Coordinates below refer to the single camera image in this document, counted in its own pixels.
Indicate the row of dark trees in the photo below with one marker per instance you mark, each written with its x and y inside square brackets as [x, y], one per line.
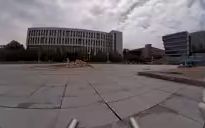
[40, 55]

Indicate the grey stone slab plaza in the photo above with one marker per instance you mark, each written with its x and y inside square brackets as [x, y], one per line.
[100, 80]

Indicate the large pale curved building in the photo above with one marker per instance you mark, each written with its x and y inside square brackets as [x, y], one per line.
[73, 39]

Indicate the mound of stones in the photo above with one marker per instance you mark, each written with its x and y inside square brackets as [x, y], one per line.
[77, 63]

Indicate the robot's own part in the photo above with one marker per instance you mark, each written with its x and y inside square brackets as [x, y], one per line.
[134, 123]
[72, 123]

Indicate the raised stone platform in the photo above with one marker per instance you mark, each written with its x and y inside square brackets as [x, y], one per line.
[186, 75]

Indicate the low brown building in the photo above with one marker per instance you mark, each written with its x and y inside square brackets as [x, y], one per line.
[145, 53]

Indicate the dark glass building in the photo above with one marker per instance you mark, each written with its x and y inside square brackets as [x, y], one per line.
[183, 45]

